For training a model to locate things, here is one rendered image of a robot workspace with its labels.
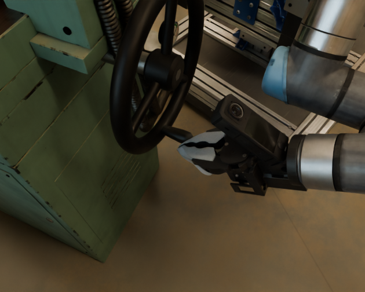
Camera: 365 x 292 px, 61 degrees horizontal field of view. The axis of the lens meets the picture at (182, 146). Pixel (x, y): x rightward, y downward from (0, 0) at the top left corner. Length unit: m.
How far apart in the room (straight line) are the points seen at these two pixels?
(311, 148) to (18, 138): 0.44
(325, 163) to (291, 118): 0.88
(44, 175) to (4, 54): 0.25
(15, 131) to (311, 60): 0.45
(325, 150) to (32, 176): 0.49
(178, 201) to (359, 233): 0.70
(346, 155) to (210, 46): 1.17
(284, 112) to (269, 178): 0.82
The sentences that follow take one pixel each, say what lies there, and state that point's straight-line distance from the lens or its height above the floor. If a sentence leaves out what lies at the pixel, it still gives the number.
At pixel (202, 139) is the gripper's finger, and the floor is 0.74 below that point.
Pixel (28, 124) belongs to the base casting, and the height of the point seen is 0.76.
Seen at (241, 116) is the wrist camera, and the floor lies 0.84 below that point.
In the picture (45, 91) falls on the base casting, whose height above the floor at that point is 0.78.
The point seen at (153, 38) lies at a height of 0.62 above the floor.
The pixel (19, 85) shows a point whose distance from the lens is 0.53.
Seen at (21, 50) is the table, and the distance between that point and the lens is 0.52.
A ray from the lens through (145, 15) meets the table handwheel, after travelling 0.40.
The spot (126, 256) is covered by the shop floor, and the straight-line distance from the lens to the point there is 1.22.
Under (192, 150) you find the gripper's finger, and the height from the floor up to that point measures 0.73.
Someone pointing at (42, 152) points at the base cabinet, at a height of 0.68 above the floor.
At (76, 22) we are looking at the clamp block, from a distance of 0.46.
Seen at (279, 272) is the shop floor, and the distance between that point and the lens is 1.24.
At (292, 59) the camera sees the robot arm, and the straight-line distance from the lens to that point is 0.47.
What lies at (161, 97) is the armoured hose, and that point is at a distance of 0.75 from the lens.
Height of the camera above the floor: 1.17
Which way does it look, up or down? 57 degrees down
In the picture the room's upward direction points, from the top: straight up
